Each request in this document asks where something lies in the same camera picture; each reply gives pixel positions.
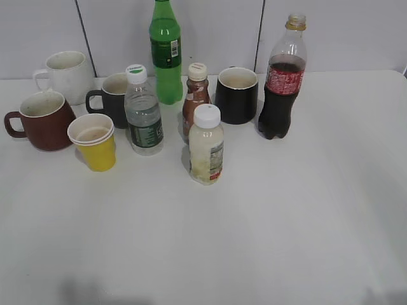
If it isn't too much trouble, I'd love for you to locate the dark red ceramic mug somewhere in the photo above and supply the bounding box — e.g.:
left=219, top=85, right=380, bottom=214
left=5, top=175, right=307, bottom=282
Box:
left=4, top=91, right=76, bottom=151

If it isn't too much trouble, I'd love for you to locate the brown sauce bottle cream cap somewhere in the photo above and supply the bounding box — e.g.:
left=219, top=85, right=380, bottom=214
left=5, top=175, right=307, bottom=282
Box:
left=182, top=62, right=211, bottom=143

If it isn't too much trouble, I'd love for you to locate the black ceramic mug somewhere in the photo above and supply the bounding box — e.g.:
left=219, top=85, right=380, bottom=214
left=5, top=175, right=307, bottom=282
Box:
left=214, top=67, right=258, bottom=125

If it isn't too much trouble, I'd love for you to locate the white ceramic mug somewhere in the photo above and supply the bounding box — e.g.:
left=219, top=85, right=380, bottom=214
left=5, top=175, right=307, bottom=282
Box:
left=32, top=51, right=95, bottom=105

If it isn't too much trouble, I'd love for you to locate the cloudy juice bottle white cap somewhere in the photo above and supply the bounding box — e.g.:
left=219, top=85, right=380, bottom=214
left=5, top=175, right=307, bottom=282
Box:
left=189, top=104, right=224, bottom=185

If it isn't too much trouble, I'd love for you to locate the cola bottle red label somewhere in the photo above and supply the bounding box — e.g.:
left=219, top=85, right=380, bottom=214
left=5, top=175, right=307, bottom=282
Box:
left=258, top=13, right=307, bottom=140

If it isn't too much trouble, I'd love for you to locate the dark grey mug with handle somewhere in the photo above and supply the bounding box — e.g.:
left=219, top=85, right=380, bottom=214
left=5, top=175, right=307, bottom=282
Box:
left=85, top=72, right=128, bottom=129

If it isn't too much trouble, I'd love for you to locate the green soda bottle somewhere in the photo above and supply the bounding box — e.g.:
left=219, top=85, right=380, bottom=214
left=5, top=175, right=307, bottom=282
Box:
left=149, top=1, right=183, bottom=105

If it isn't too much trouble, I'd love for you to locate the yellow paper cup stack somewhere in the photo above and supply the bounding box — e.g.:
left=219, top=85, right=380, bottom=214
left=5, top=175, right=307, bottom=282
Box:
left=67, top=113, right=116, bottom=172

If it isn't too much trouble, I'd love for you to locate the clear water bottle white cap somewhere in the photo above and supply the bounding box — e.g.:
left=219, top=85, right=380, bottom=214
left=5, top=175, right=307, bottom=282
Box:
left=124, top=64, right=163, bottom=156

